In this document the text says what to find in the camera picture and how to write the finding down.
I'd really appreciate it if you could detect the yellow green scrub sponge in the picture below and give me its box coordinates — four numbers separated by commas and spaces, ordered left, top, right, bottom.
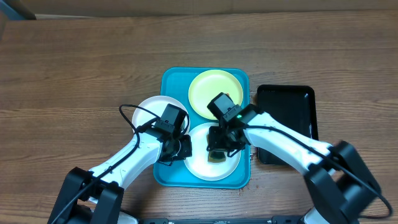
208, 150, 226, 163

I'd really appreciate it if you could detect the white plate with ketchup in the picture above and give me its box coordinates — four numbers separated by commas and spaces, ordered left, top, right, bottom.
131, 96, 190, 138

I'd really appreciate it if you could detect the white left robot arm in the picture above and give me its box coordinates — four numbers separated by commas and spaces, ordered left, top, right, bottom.
49, 128, 192, 223

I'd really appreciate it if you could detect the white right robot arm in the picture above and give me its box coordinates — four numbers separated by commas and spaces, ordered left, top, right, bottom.
208, 103, 394, 223

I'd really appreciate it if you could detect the black water tray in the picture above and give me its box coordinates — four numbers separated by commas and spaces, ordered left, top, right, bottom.
256, 84, 321, 166

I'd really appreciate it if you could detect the yellow-green plate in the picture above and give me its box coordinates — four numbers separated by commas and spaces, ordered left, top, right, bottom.
188, 70, 243, 120

